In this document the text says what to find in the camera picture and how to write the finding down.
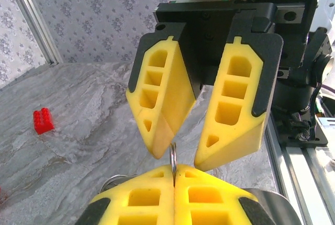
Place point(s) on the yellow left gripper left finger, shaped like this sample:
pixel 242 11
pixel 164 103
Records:
pixel 146 209

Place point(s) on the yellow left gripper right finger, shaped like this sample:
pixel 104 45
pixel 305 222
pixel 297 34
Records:
pixel 209 209

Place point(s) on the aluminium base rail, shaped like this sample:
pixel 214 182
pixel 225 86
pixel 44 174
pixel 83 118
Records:
pixel 301 183

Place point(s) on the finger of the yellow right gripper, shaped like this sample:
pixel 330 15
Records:
pixel 172 86
pixel 256 60

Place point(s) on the aluminium frame post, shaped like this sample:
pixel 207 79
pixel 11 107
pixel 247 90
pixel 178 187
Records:
pixel 34 18

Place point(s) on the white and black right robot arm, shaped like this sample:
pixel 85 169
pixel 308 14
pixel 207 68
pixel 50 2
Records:
pixel 324 0

